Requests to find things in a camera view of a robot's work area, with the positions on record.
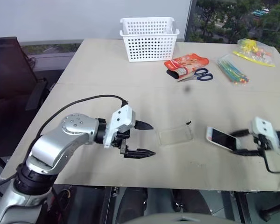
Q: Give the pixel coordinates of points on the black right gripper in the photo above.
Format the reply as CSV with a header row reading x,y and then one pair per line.
x,y
262,142

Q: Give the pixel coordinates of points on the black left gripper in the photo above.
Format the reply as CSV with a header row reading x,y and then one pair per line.
x,y
121,136

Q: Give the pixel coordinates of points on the white smartphone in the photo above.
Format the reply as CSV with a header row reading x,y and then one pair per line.
x,y
221,138

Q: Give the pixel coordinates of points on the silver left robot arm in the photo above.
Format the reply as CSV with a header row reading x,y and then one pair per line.
x,y
60,140

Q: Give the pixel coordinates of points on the clear plastic phone case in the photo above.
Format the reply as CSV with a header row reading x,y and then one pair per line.
x,y
175,136

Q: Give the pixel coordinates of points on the small black scrap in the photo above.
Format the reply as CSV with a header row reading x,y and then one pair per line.
x,y
188,122

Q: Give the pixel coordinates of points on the dark rounded shape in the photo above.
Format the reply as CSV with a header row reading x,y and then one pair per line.
x,y
192,203
130,205

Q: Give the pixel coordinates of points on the black chair base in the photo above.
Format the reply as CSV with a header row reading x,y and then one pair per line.
x,y
274,210

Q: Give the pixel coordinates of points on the orange snack pouch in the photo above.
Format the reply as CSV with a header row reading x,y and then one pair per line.
x,y
189,63

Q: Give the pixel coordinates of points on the zip bag of colourful bits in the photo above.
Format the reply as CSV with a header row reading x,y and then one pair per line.
x,y
255,52

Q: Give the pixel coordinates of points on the white perforated plastic basket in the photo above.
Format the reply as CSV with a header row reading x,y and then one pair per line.
x,y
151,46
147,25

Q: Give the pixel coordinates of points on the black office chair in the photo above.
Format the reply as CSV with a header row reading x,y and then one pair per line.
x,y
9,74

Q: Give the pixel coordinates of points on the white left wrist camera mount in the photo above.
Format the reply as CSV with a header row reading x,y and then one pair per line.
x,y
121,122

